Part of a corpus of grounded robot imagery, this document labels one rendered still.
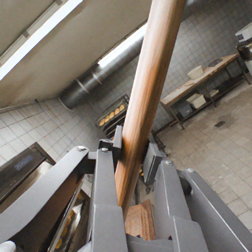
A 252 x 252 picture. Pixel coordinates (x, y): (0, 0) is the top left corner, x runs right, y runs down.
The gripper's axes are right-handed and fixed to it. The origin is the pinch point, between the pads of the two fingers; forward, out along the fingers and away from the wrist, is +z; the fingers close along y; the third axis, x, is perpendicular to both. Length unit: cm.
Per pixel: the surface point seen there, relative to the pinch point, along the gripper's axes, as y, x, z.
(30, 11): -60, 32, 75
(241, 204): 168, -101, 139
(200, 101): 208, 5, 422
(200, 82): 182, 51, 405
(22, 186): -73, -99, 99
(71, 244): -20, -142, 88
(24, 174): -78, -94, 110
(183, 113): 173, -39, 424
